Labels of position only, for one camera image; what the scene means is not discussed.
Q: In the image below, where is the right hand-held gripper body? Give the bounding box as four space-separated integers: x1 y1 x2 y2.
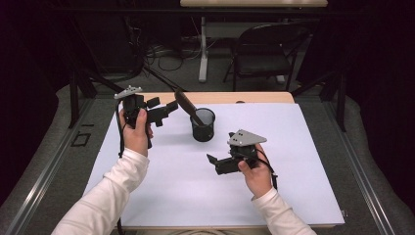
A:
226 128 268 169

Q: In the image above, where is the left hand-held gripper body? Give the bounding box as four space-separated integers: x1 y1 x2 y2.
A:
114 84 149 129

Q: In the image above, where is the black mesh pen holder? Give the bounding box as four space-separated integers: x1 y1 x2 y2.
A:
189 107 216 143

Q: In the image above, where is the person's right hand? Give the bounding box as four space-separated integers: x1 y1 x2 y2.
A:
237 143 274 200

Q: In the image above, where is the person's left hand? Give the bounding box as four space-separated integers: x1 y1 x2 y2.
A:
118 108 155 158

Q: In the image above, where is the black metal stand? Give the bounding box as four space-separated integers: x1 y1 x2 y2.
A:
291 70 347 132
67 16 125 129

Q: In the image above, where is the black folding chair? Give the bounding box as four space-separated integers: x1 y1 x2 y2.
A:
222 22 311 93

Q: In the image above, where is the light desk with white leg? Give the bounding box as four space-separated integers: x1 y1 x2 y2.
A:
179 0 329 83

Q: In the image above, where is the left hand-held gripper black cable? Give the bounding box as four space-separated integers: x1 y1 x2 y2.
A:
115 99 127 235

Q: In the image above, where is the hand-held gripper black cable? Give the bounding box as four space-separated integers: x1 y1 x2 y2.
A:
248 151 279 191
115 99 127 235

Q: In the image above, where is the right hand-held gripper black cable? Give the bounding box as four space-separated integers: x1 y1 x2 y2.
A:
248 151 279 191

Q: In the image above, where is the tangle of floor cables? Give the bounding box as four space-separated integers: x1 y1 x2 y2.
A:
125 16 205 72

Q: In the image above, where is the aluminium floor rail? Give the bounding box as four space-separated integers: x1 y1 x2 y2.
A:
6 97 96 235
321 97 397 235

